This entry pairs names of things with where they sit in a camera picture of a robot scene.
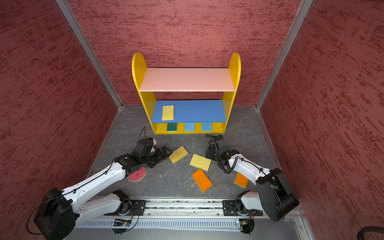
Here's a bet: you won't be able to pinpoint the electronics board with wires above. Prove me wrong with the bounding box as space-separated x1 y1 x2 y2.
112 219 139 235
239 219 255 235

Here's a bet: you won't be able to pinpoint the orange sponge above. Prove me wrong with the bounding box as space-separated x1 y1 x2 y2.
192 169 213 192
234 173 249 189

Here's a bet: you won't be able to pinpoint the left electronics board with wires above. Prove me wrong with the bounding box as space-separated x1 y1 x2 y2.
112 219 139 235

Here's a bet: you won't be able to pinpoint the black cable bottom right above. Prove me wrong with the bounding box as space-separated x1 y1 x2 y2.
356 225 384 240

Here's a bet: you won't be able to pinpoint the dark yellow scouring pad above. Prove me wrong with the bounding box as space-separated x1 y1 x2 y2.
169 146 189 164

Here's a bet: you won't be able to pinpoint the pink round smiley sponge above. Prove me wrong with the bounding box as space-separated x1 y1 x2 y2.
127 167 147 182

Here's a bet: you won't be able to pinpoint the green scouring sponge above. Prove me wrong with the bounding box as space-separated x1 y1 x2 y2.
167 123 178 132

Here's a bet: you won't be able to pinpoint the white slotted cable duct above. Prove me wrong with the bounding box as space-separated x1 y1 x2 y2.
79 218 240 231

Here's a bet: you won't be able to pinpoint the yellow sponge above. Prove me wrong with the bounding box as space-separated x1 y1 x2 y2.
162 105 175 121
190 154 212 172

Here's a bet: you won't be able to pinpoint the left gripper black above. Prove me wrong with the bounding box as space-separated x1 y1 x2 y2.
141 146 174 168

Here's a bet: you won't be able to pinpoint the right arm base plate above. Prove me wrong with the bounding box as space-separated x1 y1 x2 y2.
222 200 263 217

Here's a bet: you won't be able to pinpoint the right electronics board with wires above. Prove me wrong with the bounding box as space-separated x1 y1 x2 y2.
239 219 255 235

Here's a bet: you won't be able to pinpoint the right aluminium corner post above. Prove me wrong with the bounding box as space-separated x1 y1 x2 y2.
254 0 314 109

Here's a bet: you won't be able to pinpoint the aluminium corner post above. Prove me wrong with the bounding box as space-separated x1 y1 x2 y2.
254 0 314 109
55 0 124 109

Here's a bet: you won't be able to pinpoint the blue sponge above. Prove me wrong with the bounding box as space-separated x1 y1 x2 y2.
202 122 213 132
184 123 195 132

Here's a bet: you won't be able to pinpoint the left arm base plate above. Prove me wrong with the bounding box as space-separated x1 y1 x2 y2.
116 200 147 216

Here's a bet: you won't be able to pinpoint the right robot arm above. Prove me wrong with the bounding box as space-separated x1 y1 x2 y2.
206 135 300 222

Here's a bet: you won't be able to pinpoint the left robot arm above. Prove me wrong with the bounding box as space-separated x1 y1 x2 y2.
34 138 173 240

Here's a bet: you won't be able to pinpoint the yellow shelf pink blue boards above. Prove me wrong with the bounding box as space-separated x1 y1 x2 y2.
132 53 242 135

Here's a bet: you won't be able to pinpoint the left aluminium corner post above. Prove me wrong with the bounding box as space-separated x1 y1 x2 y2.
55 0 124 109

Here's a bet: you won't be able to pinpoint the aluminium mounting rail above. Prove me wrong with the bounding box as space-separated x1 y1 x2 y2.
62 197 304 218

